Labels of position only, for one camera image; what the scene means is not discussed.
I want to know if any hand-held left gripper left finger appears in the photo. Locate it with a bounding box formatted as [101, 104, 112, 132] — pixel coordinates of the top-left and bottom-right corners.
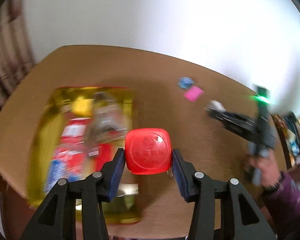
[20, 148, 125, 240]

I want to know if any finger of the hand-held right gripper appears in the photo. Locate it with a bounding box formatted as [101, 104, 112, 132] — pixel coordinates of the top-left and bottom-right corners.
[205, 105, 257, 137]

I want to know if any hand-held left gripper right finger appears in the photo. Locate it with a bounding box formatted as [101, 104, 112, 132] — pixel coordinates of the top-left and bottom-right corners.
[172, 149, 277, 240]

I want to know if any red square tape measure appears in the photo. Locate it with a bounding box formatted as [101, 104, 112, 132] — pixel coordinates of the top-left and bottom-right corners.
[124, 127, 175, 179]

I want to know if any yellow wooden block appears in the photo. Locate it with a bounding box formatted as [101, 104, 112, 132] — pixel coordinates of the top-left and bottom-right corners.
[72, 97, 95, 117]

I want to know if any gold tin tray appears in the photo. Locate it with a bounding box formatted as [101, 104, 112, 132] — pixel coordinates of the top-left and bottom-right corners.
[27, 86, 143, 224]

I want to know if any person's right forearm purple sleeve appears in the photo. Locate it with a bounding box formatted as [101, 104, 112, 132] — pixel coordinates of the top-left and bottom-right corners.
[261, 172, 300, 240]

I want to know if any person's right hand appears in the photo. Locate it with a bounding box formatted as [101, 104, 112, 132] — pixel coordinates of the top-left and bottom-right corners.
[247, 151, 283, 188]

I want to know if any colourful printed cloth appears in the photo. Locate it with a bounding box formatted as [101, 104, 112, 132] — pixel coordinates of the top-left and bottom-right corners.
[271, 111, 300, 170]

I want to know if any magenta wooden block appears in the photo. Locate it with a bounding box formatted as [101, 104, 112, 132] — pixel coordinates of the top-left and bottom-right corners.
[184, 85, 204, 102]

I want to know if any red white blue packet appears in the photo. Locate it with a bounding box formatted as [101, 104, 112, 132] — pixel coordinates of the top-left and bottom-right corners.
[44, 147, 85, 193]

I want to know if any small orange red box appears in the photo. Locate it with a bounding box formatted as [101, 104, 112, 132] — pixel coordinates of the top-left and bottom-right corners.
[61, 117, 89, 140]

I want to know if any beige striped curtain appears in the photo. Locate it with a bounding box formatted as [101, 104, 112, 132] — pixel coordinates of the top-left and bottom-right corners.
[0, 0, 38, 108]

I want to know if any dark beaded bracelet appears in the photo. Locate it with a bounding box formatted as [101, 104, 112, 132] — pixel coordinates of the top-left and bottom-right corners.
[261, 172, 284, 193]

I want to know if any blue patterned keychain pouch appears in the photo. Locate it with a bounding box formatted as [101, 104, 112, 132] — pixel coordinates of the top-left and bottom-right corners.
[178, 77, 194, 89]

